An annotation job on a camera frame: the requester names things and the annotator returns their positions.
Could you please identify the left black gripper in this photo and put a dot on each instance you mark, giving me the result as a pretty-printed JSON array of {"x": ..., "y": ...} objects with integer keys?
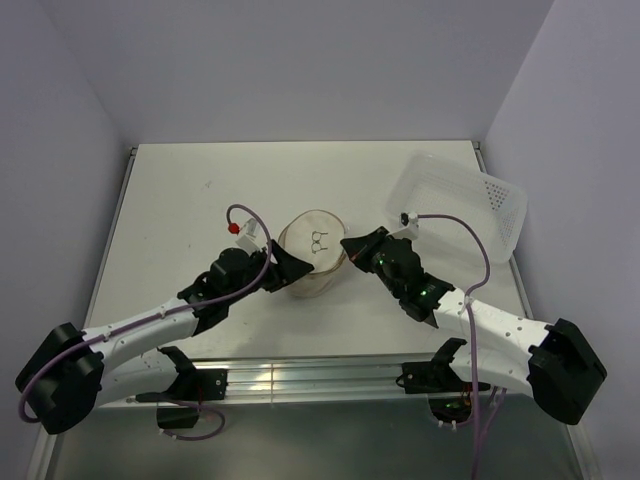
[{"x": 287, "y": 269}]

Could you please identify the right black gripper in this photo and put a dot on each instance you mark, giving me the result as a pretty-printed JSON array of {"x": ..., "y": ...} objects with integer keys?
[{"x": 358, "y": 249}]

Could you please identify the white mesh laundry bag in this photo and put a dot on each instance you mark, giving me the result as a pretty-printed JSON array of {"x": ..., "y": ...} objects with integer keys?
[{"x": 315, "y": 237}]

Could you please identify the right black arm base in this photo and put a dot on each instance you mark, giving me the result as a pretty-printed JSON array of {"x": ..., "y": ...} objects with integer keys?
[{"x": 436, "y": 376}]

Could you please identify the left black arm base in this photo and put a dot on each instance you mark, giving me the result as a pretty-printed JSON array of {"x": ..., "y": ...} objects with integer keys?
[{"x": 189, "y": 393}]

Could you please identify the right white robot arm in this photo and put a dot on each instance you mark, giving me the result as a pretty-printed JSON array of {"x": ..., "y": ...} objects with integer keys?
[{"x": 553, "y": 364}]

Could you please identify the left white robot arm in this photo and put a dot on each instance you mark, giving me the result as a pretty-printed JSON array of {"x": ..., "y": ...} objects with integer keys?
[{"x": 74, "y": 371}]

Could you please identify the clear plastic perforated basket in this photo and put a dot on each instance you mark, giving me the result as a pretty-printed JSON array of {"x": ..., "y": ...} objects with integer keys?
[{"x": 493, "y": 208}]

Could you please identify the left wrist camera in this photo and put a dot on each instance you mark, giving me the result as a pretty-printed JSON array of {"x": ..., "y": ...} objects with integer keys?
[{"x": 246, "y": 235}]

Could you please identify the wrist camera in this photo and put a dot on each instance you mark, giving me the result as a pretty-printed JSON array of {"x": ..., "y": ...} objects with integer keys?
[
  {"x": 409, "y": 226},
  {"x": 246, "y": 235}
]

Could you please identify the aluminium rail frame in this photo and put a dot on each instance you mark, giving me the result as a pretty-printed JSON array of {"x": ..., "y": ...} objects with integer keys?
[{"x": 311, "y": 381}]

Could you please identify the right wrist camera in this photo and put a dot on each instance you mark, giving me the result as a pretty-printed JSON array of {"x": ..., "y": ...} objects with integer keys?
[{"x": 409, "y": 226}]

